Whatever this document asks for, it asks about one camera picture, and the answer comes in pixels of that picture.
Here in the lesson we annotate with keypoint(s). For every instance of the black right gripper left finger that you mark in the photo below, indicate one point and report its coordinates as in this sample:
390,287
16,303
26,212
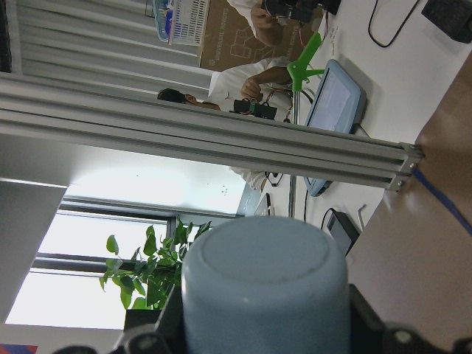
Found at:
170,324

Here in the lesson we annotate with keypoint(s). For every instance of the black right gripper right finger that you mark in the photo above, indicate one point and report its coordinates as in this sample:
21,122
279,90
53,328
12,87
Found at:
367,330

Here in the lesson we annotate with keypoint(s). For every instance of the light blue plastic cup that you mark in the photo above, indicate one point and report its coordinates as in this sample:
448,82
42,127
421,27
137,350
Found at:
266,285

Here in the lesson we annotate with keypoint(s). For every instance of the green potted plant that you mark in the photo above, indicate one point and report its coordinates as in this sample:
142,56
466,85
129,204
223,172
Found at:
146,280

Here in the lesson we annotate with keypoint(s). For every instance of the blue teach pendant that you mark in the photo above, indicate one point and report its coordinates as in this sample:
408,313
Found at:
339,103

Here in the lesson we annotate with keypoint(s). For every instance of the person in white shirt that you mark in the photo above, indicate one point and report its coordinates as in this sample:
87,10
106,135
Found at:
253,81

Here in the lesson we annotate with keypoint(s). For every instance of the aluminium frame post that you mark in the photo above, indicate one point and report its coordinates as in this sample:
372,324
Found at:
32,108

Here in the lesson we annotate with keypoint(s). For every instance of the green handled reach tool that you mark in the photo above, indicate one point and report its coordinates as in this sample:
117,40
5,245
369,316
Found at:
299,73

